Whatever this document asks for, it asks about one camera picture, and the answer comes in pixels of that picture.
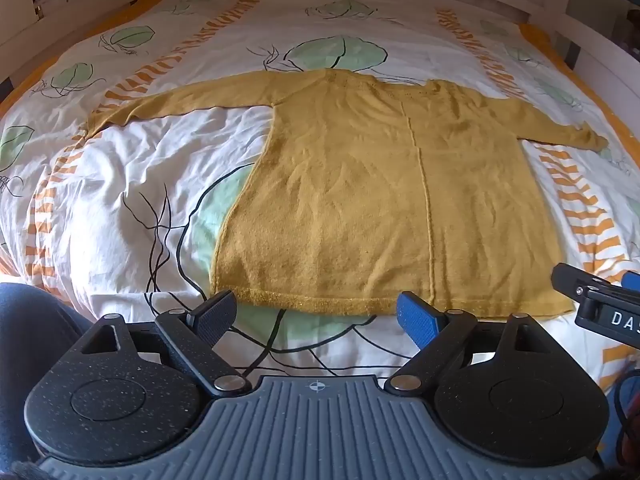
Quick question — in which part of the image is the leaf print duvet cover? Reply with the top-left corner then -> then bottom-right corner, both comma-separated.
0,0 -> 640,396

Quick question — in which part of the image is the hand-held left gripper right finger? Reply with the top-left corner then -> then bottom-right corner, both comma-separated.
384,291 -> 554,394

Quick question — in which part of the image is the black cable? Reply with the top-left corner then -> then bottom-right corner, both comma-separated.
614,374 -> 640,461

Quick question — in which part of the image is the person's jeans leg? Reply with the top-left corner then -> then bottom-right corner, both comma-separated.
0,282 -> 96,466

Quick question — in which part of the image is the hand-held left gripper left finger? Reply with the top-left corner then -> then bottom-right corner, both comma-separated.
80,290 -> 252,396

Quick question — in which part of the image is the mustard yellow knit sweater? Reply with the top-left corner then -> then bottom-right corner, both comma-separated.
85,67 -> 610,317

